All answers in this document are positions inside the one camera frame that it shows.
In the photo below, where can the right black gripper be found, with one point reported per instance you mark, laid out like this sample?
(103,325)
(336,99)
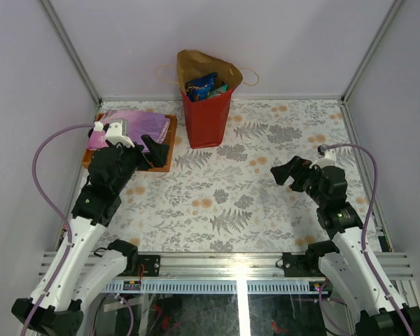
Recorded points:
(299,169)

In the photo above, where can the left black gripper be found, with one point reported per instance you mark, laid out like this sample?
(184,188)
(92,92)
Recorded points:
(136,156)

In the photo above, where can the red paper bag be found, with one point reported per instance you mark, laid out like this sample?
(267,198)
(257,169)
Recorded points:
(206,120)

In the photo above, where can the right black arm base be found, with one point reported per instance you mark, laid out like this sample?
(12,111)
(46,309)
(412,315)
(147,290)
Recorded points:
(298,265)

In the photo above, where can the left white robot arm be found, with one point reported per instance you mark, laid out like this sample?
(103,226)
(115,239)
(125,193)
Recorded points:
(57,305)

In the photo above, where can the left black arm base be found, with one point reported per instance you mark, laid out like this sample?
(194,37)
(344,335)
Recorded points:
(142,266)

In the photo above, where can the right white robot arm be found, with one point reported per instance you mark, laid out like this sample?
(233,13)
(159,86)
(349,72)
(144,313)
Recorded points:
(345,259)

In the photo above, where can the blue Doritos chip bag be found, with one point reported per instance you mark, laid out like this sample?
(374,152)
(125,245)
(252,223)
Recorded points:
(199,89)

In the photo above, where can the purple star cloth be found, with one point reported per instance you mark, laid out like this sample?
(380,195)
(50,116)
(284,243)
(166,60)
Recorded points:
(138,123)

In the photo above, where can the teal snack packet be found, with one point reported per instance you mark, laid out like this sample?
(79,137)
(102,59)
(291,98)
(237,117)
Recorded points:
(218,91)

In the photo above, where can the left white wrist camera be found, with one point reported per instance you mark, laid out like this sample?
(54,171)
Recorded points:
(111,134)

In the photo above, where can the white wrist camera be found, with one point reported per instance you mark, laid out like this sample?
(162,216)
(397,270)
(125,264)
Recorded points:
(326,157)
(111,134)

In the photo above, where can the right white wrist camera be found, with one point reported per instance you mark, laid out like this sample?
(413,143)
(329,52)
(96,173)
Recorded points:
(326,157)

